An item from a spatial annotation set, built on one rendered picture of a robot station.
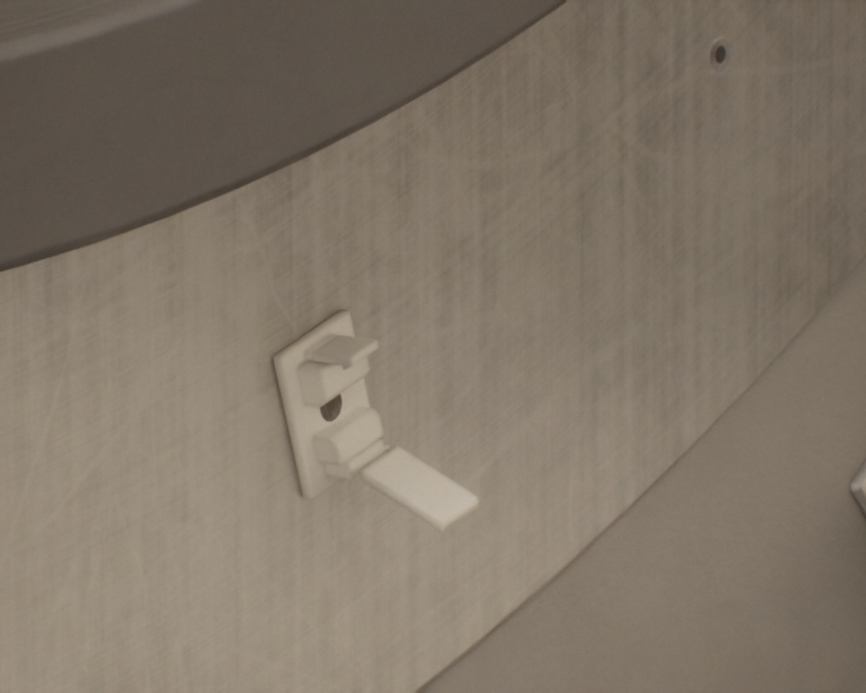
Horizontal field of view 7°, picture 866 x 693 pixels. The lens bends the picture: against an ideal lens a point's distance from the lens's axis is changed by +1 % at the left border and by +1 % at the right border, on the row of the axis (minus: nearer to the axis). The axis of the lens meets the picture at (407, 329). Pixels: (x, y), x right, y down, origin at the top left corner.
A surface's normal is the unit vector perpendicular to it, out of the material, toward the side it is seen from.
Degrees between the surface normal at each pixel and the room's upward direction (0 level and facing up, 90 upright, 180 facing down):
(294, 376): 90
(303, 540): 90
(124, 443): 90
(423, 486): 31
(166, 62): 90
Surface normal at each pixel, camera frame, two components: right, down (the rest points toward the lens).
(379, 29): 0.77, 0.11
